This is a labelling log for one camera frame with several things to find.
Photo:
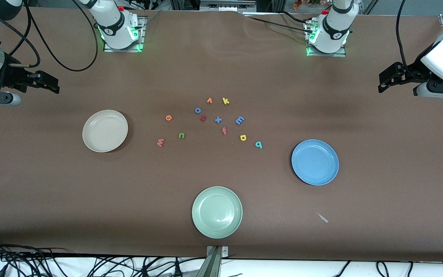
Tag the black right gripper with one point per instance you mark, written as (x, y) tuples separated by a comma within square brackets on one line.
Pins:
[(14, 76)]

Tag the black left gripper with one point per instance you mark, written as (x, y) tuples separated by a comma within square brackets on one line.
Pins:
[(410, 72)]

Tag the pink foam letter w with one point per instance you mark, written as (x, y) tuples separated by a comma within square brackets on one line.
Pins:
[(160, 142)]

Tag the teal foam letter p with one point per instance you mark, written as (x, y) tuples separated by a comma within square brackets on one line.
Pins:
[(258, 144)]

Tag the blue foam letter E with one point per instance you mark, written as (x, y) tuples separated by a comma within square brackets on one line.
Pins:
[(239, 120)]

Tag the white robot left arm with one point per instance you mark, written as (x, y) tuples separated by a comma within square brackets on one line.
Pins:
[(331, 44)]

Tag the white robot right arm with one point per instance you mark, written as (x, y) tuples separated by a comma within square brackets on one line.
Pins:
[(108, 13)]

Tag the beige plate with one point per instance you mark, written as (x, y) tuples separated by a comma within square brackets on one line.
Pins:
[(105, 130)]

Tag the blue plate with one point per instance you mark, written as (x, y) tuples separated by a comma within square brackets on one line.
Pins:
[(315, 162)]

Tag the orange background clutter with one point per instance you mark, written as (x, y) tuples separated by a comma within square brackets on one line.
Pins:
[(298, 4)]

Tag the brown table cover sheet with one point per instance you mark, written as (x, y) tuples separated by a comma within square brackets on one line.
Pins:
[(167, 173)]

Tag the white tape scrap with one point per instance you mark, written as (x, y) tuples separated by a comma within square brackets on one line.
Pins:
[(322, 217)]

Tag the silver metal box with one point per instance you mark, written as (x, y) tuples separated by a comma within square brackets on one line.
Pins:
[(227, 5)]

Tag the green plate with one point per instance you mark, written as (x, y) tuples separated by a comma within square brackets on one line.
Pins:
[(217, 212)]

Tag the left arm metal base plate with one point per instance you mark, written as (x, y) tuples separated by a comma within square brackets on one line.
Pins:
[(327, 55)]

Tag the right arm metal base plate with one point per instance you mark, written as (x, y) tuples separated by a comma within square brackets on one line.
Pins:
[(110, 49)]

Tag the grey metal camera post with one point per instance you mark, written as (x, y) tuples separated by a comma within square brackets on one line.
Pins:
[(214, 261)]

